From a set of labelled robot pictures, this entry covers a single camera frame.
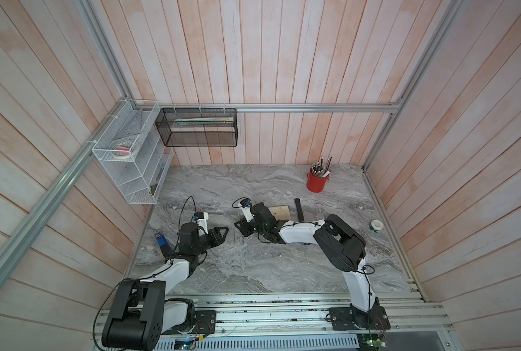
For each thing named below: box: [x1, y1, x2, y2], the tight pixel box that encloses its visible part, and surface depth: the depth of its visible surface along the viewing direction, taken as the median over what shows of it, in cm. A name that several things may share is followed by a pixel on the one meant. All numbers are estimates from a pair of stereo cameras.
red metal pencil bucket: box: [305, 167, 331, 193], surface depth 112 cm
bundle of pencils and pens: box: [310, 155, 333, 178], surface depth 105 cm
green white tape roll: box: [369, 219, 384, 233], surface depth 97 cm
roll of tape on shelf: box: [110, 140, 134, 161], surface depth 75 cm
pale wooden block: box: [267, 205, 292, 221], surface depth 100 cm
